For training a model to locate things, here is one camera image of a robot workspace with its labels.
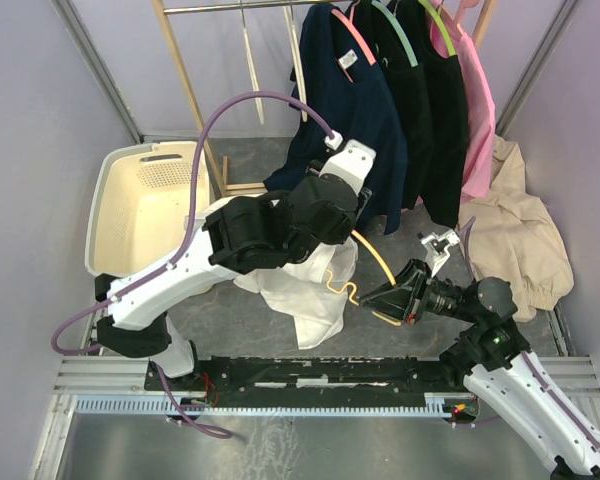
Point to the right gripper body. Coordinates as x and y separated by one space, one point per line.
442 297

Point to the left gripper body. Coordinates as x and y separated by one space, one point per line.
341 235

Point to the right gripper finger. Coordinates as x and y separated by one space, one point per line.
394 303
413 277

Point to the yellow hanger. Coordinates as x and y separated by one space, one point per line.
350 288

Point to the white t shirt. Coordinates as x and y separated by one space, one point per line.
308 291

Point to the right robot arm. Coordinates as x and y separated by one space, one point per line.
495 362

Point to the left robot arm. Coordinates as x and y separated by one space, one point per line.
245 234

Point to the black t shirt right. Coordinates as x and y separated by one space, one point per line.
441 193

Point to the black t shirt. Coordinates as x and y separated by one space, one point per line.
441 193
409 91

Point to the navy blue t shirt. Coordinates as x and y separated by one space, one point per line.
363 110

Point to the black t shirt left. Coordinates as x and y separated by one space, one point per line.
409 91

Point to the white plastic hanger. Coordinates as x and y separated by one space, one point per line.
251 65

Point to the pink t shirt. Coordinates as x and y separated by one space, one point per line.
481 111

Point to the pink hanger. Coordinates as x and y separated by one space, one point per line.
463 7
358 48

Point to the lime green hanger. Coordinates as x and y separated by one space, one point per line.
435 16

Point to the pink hanger far right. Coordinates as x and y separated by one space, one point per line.
463 7

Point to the beige garment on floor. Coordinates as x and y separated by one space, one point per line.
513 237

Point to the cream laundry basket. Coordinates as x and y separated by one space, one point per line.
140 207

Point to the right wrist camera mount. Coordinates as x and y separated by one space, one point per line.
437 248

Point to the white slotted cable duct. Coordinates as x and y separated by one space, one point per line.
106 404

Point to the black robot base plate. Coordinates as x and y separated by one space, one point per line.
319 382

